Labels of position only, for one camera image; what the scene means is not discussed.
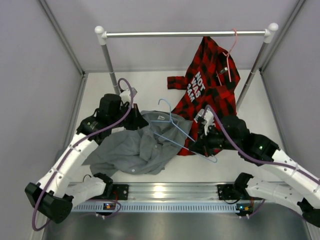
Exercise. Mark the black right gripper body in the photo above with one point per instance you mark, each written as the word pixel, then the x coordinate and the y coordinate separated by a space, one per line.
pixel 212 141

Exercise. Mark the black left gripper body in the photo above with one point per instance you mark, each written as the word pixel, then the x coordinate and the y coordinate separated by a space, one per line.
pixel 131 121

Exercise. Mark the grey button shirt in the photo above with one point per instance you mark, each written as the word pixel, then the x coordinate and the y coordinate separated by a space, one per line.
pixel 143 151

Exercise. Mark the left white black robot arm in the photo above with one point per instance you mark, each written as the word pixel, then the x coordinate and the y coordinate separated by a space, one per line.
pixel 52 195

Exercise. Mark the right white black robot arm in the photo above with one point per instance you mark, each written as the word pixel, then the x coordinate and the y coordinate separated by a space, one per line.
pixel 267 155

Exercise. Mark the red black plaid shirt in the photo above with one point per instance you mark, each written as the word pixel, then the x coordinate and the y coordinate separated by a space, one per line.
pixel 210 79

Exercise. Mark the silver clothes rack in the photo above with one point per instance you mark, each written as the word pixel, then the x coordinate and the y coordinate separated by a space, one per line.
pixel 268 35

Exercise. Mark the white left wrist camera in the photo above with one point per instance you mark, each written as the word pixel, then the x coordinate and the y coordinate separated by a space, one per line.
pixel 126 95

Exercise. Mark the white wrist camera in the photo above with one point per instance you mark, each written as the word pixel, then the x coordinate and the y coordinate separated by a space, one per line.
pixel 206 119
pixel 126 95

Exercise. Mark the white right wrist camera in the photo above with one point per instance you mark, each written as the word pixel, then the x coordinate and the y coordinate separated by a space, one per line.
pixel 206 119

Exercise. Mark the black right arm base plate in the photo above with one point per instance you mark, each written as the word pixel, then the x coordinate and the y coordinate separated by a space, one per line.
pixel 230 192

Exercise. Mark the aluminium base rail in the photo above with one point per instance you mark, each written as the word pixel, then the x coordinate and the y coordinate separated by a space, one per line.
pixel 212 192

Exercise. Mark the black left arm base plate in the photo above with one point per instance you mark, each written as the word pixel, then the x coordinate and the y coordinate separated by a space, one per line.
pixel 119 192

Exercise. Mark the slotted grey cable duct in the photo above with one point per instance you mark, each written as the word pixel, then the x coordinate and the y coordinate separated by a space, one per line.
pixel 156 207

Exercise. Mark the pink wire hanger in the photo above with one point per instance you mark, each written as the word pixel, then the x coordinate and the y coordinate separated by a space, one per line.
pixel 227 55

